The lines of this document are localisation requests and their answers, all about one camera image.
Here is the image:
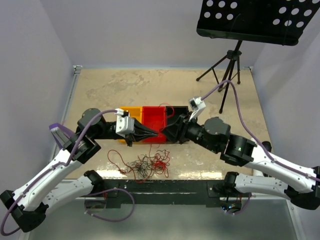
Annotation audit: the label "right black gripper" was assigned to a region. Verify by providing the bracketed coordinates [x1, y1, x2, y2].
[159, 110, 220, 153]

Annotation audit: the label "black plastic bin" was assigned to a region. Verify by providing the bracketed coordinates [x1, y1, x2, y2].
[165, 105, 189, 143]

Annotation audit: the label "yellow plastic bin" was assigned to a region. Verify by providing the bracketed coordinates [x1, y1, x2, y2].
[120, 107, 142, 147]

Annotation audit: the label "red plastic bin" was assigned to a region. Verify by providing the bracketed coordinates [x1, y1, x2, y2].
[142, 106, 167, 144]

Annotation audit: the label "red and black cables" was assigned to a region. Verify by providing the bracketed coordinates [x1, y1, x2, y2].
[106, 148, 172, 184]

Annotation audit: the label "red cable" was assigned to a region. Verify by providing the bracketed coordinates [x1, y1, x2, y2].
[148, 101, 177, 161]

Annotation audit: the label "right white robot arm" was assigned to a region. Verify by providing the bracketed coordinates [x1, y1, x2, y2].
[161, 114, 320, 210]

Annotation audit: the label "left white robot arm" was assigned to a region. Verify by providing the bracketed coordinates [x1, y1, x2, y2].
[0, 108, 158, 236]

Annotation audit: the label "purple box with metal insert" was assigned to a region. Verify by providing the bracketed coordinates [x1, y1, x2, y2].
[49, 123, 75, 149]

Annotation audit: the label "white cylinder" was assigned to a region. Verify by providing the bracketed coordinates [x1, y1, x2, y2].
[250, 137, 264, 177]

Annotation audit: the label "black cylinder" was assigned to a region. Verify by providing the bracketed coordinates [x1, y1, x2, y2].
[262, 141, 272, 152]

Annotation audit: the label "black music stand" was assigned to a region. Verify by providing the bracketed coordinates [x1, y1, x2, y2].
[195, 0, 318, 114]

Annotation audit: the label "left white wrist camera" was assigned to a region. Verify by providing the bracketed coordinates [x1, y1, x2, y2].
[115, 108, 135, 138]

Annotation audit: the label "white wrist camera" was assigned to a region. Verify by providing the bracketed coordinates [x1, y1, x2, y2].
[188, 96, 206, 121]
[115, 108, 135, 138]

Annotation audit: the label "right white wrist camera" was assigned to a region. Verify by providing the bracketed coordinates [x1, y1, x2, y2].
[188, 96, 206, 121]

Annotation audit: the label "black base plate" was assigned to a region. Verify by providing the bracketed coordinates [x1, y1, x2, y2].
[85, 179, 240, 209]

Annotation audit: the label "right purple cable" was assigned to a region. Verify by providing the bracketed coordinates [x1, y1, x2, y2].
[202, 79, 320, 216]

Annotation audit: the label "purple cable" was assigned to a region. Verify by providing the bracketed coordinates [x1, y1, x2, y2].
[202, 79, 320, 216]
[0, 109, 136, 236]

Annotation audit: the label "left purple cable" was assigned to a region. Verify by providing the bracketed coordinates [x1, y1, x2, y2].
[0, 109, 136, 236]

